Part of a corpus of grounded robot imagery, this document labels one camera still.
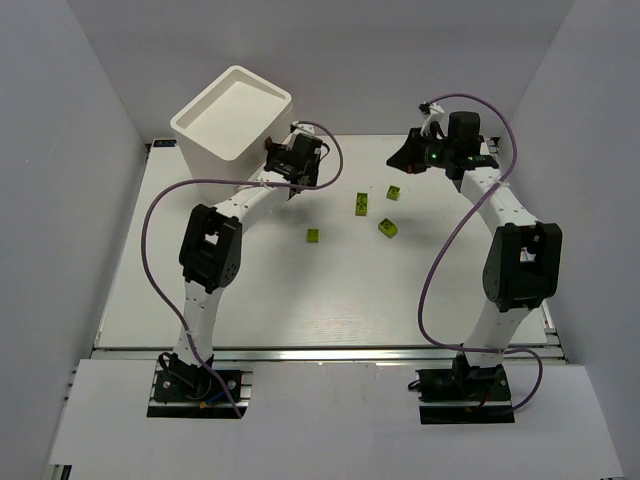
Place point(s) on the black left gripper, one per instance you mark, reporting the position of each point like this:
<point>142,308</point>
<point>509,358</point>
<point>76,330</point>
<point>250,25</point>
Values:
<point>280,163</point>

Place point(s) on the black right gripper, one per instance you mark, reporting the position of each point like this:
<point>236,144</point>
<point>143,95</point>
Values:
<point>417,151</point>

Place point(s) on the yellow-green and green lego stack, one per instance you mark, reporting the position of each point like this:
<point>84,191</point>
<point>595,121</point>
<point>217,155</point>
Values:
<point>361,204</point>

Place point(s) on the yellow-green small lego brick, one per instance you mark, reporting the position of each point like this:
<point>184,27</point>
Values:
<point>313,235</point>

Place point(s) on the yellow-green brick from plate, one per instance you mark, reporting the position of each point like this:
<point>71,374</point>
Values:
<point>388,228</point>

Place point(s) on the white three-drawer cabinet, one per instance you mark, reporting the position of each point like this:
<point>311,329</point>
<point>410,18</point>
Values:
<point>222,130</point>

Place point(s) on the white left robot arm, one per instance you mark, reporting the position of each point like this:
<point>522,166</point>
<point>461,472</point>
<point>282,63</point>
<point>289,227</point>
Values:
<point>211,250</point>

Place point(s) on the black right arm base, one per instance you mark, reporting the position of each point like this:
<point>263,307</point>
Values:
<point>445,398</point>

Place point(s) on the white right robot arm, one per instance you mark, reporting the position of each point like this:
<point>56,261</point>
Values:
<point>522,266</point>

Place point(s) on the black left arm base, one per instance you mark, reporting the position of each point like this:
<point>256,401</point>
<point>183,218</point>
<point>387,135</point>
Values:
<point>183,391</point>

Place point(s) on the blue label sticker left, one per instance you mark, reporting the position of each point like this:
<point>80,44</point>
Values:
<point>164,143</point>

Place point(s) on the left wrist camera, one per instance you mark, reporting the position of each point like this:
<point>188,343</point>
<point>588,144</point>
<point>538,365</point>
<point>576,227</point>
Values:
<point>298,127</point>

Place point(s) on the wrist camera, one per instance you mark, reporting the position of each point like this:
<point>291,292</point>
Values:
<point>298,127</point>
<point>431,112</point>

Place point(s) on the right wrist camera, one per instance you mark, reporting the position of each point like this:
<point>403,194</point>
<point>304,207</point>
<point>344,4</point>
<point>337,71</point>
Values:
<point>431,112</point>

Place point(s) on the aluminium table rail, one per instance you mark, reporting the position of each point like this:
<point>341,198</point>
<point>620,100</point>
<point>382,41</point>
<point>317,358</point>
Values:
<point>553,353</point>

